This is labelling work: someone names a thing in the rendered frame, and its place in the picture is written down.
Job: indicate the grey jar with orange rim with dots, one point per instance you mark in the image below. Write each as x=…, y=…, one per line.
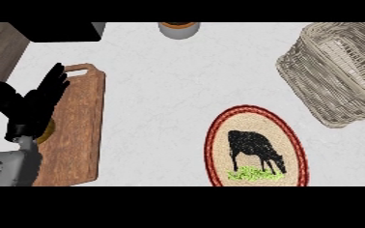
x=179, y=29

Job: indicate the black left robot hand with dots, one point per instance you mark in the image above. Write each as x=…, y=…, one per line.
x=36, y=106

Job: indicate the oval cow placemat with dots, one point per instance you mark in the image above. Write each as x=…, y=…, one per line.
x=256, y=148

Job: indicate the black appliance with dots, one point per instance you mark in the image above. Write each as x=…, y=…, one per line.
x=60, y=30

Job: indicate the brown wooden panel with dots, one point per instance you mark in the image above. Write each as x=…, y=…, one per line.
x=11, y=50

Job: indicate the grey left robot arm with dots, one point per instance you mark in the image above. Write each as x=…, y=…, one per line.
x=18, y=164

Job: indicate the brown wooden cutting board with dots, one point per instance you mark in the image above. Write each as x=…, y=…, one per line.
x=73, y=132

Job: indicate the pale wicker basket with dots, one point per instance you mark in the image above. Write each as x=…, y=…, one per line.
x=329, y=74

